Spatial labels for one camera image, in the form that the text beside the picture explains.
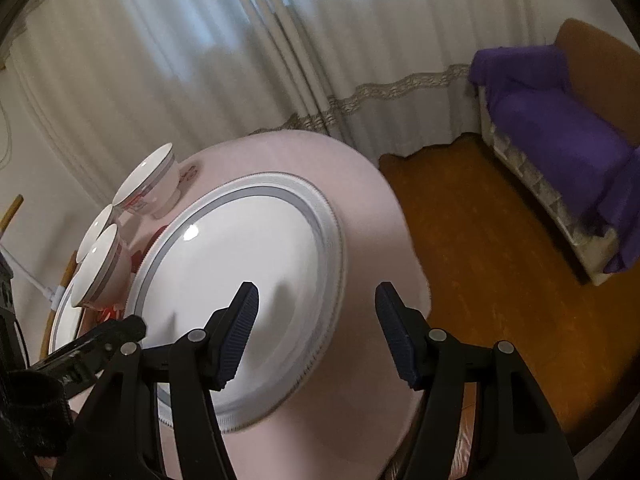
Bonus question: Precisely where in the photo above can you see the white bowl grey band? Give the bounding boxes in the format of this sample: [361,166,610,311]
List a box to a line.
[70,224,131,310]

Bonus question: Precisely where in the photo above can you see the small white bowl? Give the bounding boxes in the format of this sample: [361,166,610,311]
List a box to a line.
[75,204,116,264]

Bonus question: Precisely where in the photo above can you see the white bowl red label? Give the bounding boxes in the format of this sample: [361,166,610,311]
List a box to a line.
[112,143,181,219]

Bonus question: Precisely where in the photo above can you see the wooden chair white connectors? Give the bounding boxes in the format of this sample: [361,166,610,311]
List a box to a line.
[0,194,77,360]

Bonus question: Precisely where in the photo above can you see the pink round table mat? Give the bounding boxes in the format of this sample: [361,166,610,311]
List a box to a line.
[180,130,431,479]

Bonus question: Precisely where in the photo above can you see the purple cloth on sofa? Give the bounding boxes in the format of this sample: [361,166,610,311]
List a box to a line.
[469,46,639,273]

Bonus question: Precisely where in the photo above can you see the brown sofa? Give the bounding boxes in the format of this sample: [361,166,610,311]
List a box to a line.
[469,18,639,285]

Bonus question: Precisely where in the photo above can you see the white curtain lace trim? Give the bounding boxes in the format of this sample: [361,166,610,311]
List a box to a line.
[1,0,634,202]

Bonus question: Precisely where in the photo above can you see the grey wall cable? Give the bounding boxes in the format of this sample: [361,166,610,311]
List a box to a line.
[0,104,13,172]

